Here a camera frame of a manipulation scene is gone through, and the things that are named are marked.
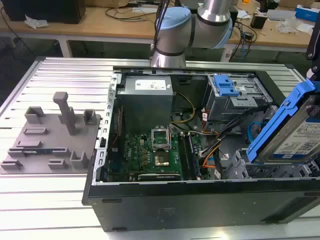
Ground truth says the hard disk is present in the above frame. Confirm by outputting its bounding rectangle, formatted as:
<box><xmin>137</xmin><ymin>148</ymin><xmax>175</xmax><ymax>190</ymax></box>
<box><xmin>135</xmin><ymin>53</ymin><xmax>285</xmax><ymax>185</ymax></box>
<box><xmin>246</xmin><ymin>77</ymin><xmax>320</xmax><ymax>165</ymax></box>

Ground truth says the blue disk data wire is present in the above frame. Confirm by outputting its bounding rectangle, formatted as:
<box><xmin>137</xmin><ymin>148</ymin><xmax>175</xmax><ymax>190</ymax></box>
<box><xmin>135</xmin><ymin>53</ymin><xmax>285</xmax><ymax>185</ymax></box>
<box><xmin>246</xmin><ymin>119</ymin><xmax>264</xmax><ymax>151</ymax></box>

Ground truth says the orange red yellow power wire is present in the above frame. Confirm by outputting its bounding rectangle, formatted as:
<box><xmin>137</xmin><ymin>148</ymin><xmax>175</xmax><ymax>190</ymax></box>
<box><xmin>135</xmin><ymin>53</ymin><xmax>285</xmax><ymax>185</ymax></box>
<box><xmin>199</xmin><ymin>124</ymin><xmax>222</xmax><ymax>173</ymax></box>

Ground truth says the metal disk bay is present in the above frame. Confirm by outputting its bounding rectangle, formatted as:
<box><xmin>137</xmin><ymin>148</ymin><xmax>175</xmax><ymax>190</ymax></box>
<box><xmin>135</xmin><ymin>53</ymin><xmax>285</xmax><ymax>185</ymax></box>
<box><xmin>224</xmin><ymin>107</ymin><xmax>320</xmax><ymax>180</ymax></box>

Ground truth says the crumpled clear plastic wrap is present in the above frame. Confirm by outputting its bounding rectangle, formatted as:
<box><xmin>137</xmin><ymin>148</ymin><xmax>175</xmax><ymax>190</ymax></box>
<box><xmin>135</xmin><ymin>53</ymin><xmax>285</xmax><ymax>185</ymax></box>
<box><xmin>276</xmin><ymin>16</ymin><xmax>305</xmax><ymax>35</ymax></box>

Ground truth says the blue cardboard box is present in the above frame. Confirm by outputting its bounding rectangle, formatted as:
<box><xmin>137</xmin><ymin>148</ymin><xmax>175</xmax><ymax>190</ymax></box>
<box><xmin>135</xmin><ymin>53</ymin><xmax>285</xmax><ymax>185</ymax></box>
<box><xmin>294</xmin><ymin>4</ymin><xmax>320</xmax><ymax>22</ymax></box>

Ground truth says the small black box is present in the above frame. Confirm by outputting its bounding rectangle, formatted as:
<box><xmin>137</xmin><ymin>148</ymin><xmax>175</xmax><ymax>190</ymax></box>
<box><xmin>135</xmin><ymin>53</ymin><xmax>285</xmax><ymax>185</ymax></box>
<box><xmin>250</xmin><ymin>12</ymin><xmax>267</xmax><ymax>29</ymax></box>

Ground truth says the metal drive cage blue latch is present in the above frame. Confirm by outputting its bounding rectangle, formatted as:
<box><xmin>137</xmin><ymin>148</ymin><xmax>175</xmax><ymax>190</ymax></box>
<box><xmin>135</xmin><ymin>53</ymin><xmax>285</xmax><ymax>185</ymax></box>
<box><xmin>204</xmin><ymin>73</ymin><xmax>273</xmax><ymax>124</ymax></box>

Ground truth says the installed RAM stick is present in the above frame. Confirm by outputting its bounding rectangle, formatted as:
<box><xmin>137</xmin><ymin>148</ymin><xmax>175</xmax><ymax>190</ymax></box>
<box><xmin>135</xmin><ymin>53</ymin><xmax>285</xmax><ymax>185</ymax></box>
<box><xmin>187</xmin><ymin>134</ymin><xmax>202</xmax><ymax>180</ymax></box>

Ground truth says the metal locking lever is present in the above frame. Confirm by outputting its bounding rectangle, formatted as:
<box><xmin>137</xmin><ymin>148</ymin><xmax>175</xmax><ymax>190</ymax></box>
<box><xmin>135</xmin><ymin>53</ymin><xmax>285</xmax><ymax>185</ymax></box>
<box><xmin>168</xmin><ymin>124</ymin><xmax>174</xmax><ymax>152</ymax></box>

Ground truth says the grey power supply unit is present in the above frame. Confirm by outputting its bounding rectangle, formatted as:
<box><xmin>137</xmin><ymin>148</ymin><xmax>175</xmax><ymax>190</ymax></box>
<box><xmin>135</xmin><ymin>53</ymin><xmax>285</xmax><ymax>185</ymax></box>
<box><xmin>116</xmin><ymin>75</ymin><xmax>175</xmax><ymax>127</ymax></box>

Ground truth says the metal socket cover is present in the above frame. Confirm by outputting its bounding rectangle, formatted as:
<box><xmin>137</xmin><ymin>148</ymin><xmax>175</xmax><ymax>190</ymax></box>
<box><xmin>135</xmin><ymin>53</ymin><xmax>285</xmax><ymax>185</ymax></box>
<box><xmin>151</xmin><ymin>127</ymin><xmax>170</xmax><ymax>151</ymax></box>

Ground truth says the CPU socket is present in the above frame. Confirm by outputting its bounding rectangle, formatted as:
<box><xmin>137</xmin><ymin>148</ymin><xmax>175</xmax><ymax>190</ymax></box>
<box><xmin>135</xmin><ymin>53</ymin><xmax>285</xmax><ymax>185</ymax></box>
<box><xmin>152</xmin><ymin>151</ymin><xmax>172</xmax><ymax>169</ymax></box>

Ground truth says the black graphics card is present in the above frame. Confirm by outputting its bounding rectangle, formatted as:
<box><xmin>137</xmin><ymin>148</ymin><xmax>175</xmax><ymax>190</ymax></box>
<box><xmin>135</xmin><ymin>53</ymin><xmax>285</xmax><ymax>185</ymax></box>
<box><xmin>136</xmin><ymin>172</ymin><xmax>182</xmax><ymax>182</ymax></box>

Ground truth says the green motherboard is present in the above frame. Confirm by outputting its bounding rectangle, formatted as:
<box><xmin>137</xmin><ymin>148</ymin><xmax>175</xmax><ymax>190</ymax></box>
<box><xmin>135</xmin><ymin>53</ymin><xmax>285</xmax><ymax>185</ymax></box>
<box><xmin>107</xmin><ymin>132</ymin><xmax>204</xmax><ymax>181</ymax></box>

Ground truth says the black PC case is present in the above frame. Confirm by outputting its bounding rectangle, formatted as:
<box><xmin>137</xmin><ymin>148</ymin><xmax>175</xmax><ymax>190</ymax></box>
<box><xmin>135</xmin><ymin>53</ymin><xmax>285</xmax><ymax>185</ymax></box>
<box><xmin>81</xmin><ymin>65</ymin><xmax>320</xmax><ymax>232</ymax></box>

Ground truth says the wooden desk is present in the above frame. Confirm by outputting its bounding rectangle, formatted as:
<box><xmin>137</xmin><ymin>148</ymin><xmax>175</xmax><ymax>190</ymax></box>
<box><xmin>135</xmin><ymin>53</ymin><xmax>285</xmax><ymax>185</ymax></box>
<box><xmin>0</xmin><ymin>0</ymin><xmax>320</xmax><ymax>54</ymax></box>

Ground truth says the large black box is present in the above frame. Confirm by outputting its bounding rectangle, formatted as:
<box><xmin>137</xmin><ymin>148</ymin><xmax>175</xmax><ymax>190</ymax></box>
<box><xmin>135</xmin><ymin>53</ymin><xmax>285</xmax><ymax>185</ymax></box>
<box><xmin>1</xmin><ymin>0</ymin><xmax>86</xmax><ymax>25</ymax></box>

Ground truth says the grey parts rack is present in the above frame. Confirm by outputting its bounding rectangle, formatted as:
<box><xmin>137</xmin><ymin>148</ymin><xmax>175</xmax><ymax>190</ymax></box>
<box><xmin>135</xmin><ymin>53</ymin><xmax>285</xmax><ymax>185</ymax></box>
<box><xmin>0</xmin><ymin>91</ymin><xmax>103</xmax><ymax>175</ymax></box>

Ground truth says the black sleeved wire bundle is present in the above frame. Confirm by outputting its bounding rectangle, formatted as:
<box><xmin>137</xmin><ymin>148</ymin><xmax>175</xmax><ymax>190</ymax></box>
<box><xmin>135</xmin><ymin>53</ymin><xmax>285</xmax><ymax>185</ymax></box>
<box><xmin>200</xmin><ymin>107</ymin><xmax>260</xmax><ymax>157</ymax></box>

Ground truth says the yellow black wire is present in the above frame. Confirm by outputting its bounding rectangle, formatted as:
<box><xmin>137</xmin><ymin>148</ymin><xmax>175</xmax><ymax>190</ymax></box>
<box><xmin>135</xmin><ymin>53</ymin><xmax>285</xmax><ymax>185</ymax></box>
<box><xmin>169</xmin><ymin>92</ymin><xmax>197</xmax><ymax>125</ymax></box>

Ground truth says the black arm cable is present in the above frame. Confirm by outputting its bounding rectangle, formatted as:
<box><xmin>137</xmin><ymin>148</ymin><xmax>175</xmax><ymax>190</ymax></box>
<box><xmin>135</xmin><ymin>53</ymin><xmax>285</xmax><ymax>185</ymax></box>
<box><xmin>149</xmin><ymin>0</ymin><xmax>173</xmax><ymax>52</ymax></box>

